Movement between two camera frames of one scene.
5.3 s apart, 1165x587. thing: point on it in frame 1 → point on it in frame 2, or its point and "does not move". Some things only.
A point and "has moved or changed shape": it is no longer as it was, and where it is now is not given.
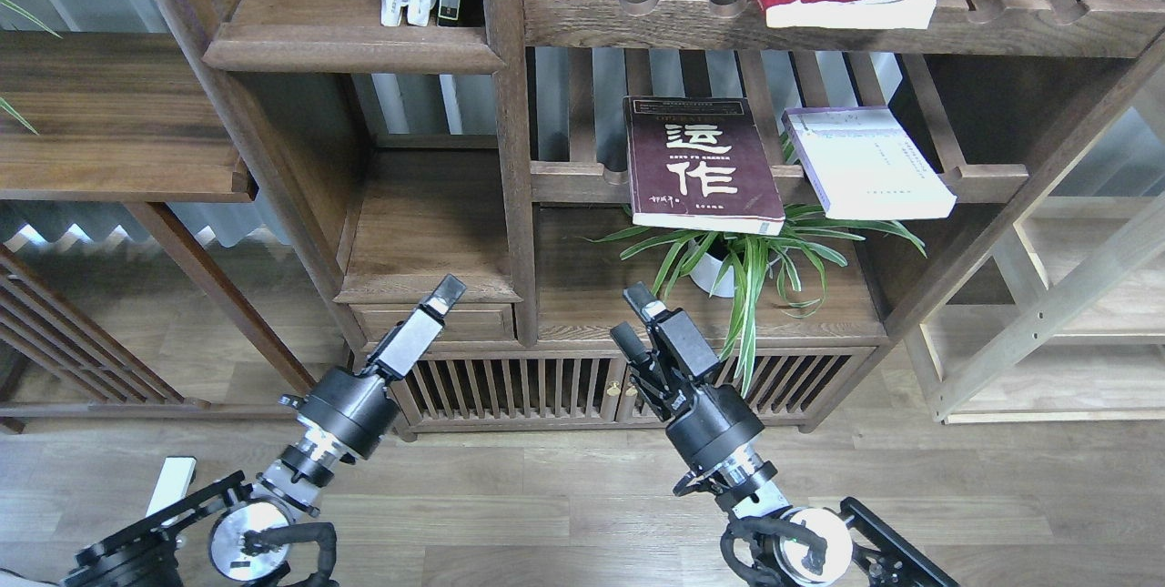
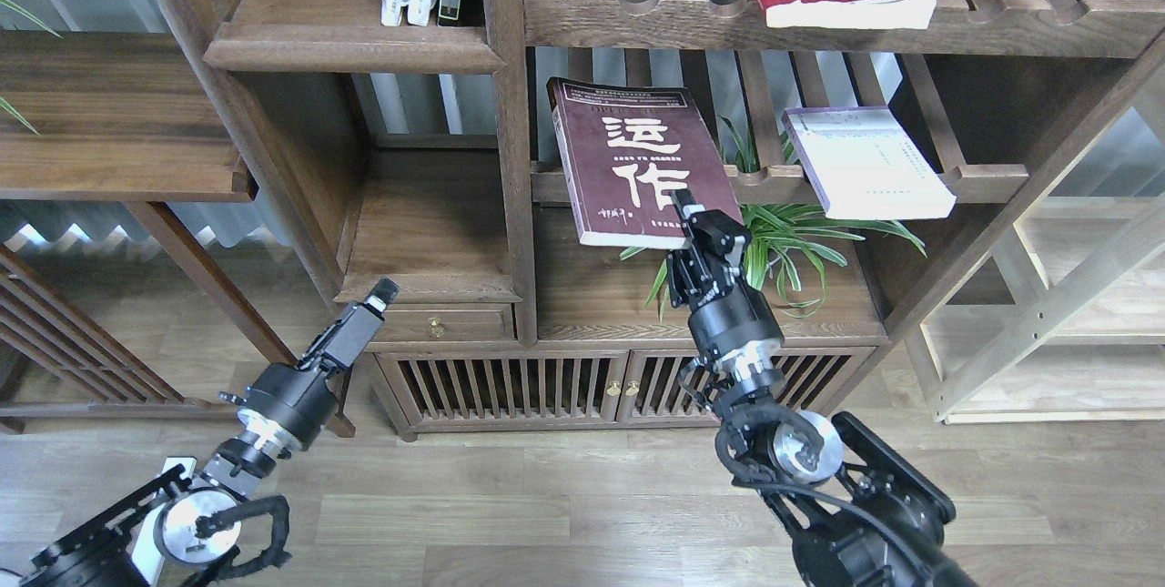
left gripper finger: [447, 295] → [384, 293]
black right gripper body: [707, 419] → [730, 321]
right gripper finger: [643, 301] → [685, 205]
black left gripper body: [355, 410] → [294, 405]
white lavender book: [862, 165] does not move
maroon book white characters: [700, 163] has moved or changed shape
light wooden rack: [1067, 325] does not move
